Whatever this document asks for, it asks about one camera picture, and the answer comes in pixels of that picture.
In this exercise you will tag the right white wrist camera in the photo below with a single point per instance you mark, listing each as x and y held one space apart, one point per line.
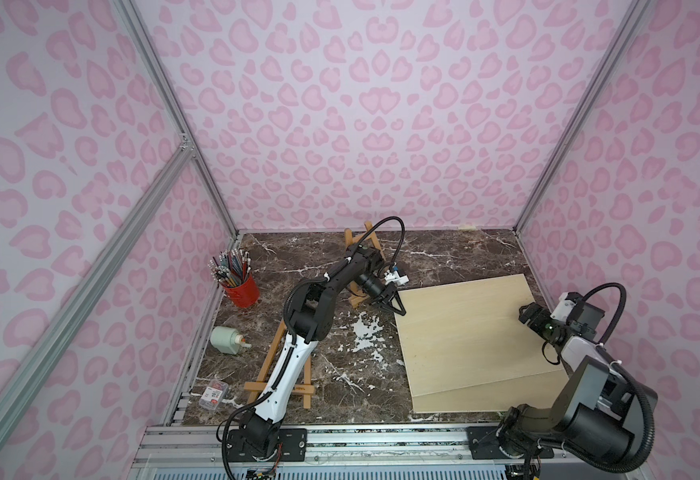
569 308

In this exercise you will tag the red pencil cup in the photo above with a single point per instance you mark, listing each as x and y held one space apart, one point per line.
245 295

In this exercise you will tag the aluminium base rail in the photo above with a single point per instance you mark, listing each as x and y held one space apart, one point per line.
372 451

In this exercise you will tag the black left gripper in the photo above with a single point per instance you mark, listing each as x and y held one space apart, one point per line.
387 293

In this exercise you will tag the black mounting plate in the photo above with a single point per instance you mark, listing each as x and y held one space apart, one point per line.
482 441
287 444

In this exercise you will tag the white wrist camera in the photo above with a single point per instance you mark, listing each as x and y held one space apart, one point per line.
395 275
569 308

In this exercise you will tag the light wooden board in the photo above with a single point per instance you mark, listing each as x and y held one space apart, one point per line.
539 390
468 334

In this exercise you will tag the small clear plastic box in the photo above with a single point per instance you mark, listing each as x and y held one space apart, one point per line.
213 395

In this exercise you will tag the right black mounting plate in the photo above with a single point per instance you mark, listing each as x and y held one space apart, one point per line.
482 441

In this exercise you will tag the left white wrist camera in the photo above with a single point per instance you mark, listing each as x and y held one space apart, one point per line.
395 275

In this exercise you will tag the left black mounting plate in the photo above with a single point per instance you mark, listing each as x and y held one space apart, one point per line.
287 444

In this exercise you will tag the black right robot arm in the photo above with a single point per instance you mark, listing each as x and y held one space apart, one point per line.
603 415

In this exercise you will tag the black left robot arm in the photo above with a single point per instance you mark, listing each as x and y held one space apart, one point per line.
308 316

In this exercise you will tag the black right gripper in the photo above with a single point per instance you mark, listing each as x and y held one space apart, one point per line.
530 314

